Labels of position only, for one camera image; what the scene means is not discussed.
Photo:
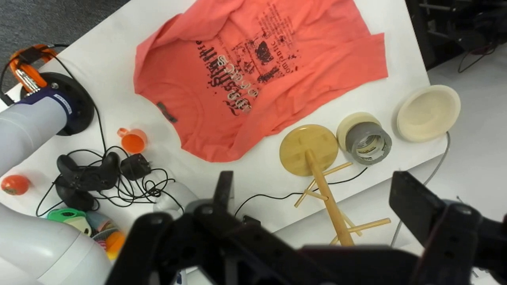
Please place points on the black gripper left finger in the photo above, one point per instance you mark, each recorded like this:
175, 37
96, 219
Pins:
210, 238

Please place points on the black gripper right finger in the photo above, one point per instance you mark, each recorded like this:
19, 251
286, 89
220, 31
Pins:
453, 238

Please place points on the coral pink printed t-shirt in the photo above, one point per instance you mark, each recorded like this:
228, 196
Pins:
316, 53

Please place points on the orange toy fruit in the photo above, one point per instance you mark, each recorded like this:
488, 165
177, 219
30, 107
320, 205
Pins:
112, 246

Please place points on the small black power adapter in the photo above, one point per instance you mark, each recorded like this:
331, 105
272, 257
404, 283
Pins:
134, 167

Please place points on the small orange cup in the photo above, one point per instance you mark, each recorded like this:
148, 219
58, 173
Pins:
131, 143

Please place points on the cream shallow bowl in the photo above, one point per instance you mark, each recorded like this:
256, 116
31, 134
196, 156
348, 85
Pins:
427, 113

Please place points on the wooden mug tree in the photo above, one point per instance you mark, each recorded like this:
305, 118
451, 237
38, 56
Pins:
309, 148

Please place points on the black game controller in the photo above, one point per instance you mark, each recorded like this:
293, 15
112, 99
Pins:
87, 177

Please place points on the cream masking tape roll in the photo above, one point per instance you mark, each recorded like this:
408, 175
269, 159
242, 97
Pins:
348, 123

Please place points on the black round stand base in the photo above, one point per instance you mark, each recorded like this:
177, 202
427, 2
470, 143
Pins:
79, 105

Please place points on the red toy tomato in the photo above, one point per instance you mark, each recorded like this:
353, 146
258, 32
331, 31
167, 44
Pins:
15, 184

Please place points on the orange clamp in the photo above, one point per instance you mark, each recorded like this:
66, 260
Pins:
25, 74

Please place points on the white articulated camera stand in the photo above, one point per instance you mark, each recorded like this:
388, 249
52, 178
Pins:
31, 129

